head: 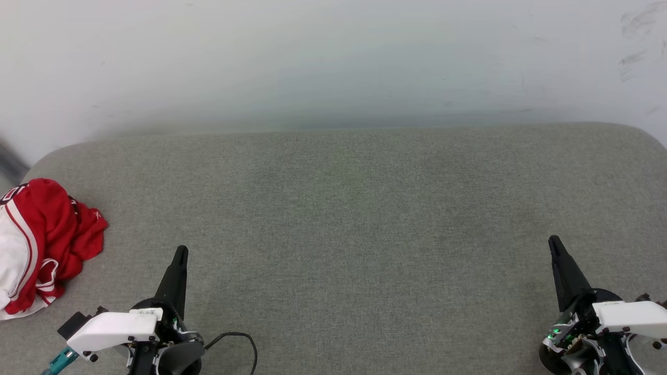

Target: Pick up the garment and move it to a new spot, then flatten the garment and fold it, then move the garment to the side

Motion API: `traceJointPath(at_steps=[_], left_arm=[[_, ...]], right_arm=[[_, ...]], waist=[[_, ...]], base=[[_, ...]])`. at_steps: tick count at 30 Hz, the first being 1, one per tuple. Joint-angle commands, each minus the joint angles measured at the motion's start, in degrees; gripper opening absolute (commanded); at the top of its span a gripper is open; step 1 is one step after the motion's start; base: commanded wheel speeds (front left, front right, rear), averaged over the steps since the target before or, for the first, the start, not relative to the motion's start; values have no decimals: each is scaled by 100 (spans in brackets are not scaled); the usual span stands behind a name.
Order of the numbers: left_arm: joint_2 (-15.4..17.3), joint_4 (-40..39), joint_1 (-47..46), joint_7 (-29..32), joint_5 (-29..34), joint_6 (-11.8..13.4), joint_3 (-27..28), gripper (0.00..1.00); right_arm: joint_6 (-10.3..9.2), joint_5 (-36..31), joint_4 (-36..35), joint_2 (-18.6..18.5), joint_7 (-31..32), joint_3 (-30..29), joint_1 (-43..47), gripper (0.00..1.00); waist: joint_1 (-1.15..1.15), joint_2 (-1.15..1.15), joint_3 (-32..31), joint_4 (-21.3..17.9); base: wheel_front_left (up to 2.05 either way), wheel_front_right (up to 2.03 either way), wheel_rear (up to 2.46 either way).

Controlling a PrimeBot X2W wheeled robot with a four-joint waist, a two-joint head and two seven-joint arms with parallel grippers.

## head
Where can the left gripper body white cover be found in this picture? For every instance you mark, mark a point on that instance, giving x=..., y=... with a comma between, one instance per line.
x=114, y=328

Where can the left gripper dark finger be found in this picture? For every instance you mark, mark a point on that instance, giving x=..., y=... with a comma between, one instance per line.
x=181, y=291
x=169, y=286

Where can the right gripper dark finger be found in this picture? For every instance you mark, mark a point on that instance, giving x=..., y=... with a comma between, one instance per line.
x=560, y=281
x=573, y=278

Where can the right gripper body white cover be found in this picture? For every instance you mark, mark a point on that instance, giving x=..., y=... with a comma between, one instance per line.
x=630, y=317

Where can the red and white basketball jersey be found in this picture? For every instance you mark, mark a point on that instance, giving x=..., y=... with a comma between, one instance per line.
x=52, y=224

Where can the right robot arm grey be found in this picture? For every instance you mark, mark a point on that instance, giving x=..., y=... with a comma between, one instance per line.
x=583, y=359

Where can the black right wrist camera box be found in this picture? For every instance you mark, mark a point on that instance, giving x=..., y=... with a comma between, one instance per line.
x=646, y=298

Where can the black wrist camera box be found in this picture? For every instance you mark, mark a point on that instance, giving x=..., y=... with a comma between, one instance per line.
x=75, y=323
x=646, y=298

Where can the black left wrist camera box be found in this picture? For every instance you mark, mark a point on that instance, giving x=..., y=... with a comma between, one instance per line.
x=75, y=323

